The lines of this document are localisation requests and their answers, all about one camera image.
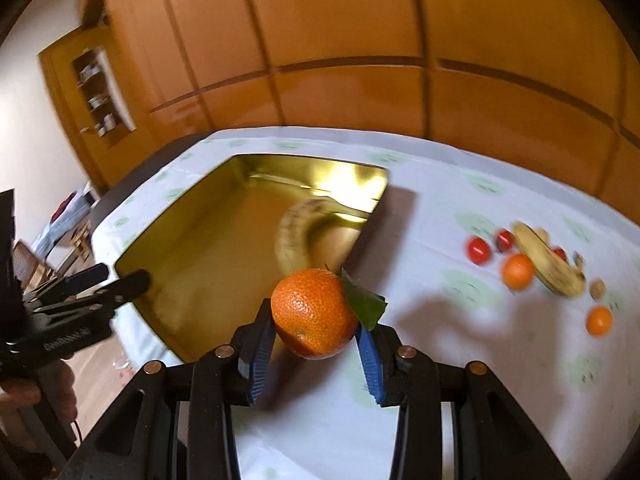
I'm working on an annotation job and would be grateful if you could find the white green-printed tablecloth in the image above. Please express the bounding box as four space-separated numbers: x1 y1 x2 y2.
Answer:
92 127 640 480

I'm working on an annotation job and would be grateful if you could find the wooden cabinet with shelf niche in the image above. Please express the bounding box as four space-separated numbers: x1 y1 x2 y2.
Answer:
39 25 138 191

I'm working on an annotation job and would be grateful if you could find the mandarin orange with green leaf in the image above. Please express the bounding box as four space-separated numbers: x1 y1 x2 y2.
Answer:
270 264 388 361

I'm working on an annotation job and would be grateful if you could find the dark grey table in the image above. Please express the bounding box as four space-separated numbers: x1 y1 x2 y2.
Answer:
87 132 211 241

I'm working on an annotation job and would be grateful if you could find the large wooden wardrobe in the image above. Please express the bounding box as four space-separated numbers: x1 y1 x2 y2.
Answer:
80 0 640 211

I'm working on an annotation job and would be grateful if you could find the small orange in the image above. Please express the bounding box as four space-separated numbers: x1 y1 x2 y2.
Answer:
501 253 536 291
586 306 614 337

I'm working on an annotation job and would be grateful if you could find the spotted banana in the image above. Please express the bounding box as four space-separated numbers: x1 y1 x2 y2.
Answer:
512 221 588 298
274 198 366 276

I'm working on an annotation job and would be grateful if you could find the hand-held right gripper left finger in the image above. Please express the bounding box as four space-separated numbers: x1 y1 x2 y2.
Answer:
59 299 277 480

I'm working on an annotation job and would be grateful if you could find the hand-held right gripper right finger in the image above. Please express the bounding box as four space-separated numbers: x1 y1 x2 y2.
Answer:
354 324 573 480

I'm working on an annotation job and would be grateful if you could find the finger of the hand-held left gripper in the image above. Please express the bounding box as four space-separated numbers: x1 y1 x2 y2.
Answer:
22 262 110 306
47 269 152 313

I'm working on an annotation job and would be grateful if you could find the gold rectangular box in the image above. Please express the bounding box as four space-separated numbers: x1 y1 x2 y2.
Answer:
114 154 418 363

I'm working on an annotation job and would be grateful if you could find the person's left hand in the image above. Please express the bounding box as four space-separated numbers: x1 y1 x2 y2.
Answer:
0 357 80 423

